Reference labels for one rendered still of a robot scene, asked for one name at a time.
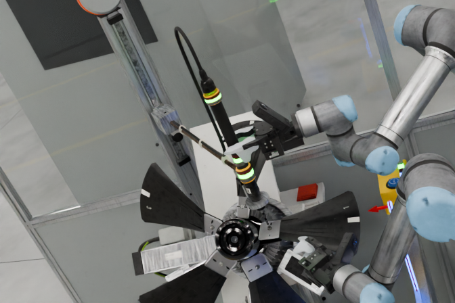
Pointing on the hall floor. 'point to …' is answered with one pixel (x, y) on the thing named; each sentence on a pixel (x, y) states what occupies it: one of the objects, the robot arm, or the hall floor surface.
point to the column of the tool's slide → (187, 170)
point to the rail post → (429, 279)
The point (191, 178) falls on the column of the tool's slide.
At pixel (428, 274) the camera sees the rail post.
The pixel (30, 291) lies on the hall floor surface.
